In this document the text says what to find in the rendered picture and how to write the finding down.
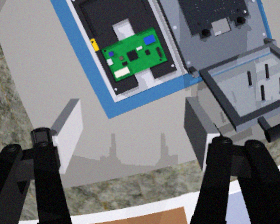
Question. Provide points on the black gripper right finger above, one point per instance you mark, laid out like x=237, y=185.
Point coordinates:
x=217, y=159

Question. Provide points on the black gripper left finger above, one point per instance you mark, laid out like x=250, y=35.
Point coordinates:
x=52, y=149

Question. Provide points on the green circuit board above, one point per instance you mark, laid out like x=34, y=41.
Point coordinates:
x=134, y=54

